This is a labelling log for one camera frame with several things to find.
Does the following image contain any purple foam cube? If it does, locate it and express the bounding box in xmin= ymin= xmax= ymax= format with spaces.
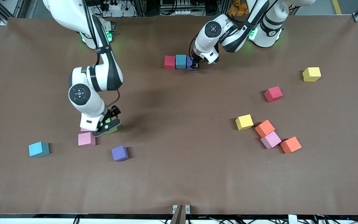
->
xmin=187 ymin=56 xmax=199 ymax=71
xmin=111 ymin=145 xmax=129 ymax=162

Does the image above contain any brown strap strip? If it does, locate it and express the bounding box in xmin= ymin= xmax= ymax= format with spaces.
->
xmin=170 ymin=204 xmax=186 ymax=224

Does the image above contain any brown table cover sheet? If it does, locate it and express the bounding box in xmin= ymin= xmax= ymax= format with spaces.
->
xmin=0 ymin=15 xmax=358 ymax=216

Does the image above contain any light blue foam cube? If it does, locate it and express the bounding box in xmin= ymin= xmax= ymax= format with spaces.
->
xmin=176 ymin=54 xmax=187 ymax=69
xmin=29 ymin=142 xmax=50 ymax=158

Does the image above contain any orange foam cube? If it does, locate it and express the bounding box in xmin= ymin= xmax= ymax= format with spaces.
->
xmin=255 ymin=119 xmax=276 ymax=138
xmin=280 ymin=136 xmax=302 ymax=154

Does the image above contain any grey metal bracket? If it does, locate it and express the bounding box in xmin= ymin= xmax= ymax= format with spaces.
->
xmin=172 ymin=204 xmax=191 ymax=215

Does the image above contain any red foam cube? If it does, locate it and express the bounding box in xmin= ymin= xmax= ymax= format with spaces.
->
xmin=264 ymin=86 xmax=283 ymax=103
xmin=164 ymin=55 xmax=176 ymax=70

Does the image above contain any bag of orange items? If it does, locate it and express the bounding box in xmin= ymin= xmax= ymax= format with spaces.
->
xmin=228 ymin=0 xmax=255 ymax=16

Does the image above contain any white power strip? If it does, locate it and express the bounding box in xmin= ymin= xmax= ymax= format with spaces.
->
xmin=103 ymin=2 xmax=126 ymax=11

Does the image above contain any yellow foam cube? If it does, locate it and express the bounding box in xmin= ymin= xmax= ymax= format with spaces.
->
xmin=235 ymin=114 xmax=254 ymax=131
xmin=302 ymin=67 xmax=322 ymax=82

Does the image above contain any white socket strip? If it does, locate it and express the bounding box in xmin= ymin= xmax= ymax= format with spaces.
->
xmin=160 ymin=9 xmax=192 ymax=16

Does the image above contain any green foam cube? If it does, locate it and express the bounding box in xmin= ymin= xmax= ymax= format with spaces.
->
xmin=99 ymin=117 xmax=119 ymax=135

